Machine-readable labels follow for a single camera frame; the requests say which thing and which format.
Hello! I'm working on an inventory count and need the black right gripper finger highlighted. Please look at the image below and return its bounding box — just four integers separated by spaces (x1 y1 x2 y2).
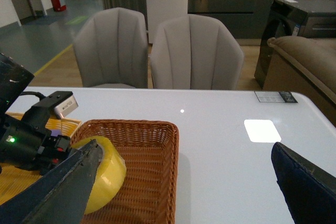
271 142 335 223

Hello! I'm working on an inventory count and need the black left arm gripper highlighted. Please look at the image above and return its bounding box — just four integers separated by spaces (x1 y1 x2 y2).
1 106 100 223

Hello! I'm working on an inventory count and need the yellow woven basket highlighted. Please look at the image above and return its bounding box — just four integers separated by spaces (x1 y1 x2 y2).
1 118 81 205

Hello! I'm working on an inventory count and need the brown wicker basket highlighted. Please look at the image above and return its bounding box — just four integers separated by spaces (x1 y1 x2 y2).
71 119 179 223

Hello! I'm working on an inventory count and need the purple foam cube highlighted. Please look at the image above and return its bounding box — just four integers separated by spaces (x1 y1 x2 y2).
51 129 62 137

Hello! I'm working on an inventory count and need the table label sticker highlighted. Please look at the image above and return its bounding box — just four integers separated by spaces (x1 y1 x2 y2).
255 91 298 103

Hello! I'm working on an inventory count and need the beige sofa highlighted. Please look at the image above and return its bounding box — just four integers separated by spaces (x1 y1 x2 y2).
263 36 335 125

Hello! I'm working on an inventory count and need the left grey upholstered chair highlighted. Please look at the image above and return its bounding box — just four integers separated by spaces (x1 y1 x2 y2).
73 7 148 89

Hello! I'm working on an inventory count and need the grey upholstered chair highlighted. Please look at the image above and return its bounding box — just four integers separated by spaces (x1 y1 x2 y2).
150 14 244 90
73 7 148 89

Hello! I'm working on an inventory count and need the black washing machine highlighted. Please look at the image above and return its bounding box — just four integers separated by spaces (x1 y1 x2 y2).
254 0 335 87

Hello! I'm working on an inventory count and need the right grey upholstered chair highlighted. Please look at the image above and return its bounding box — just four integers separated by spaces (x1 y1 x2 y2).
150 14 244 90

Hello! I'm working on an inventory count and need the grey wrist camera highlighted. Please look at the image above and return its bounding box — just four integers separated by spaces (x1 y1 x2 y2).
35 91 78 119

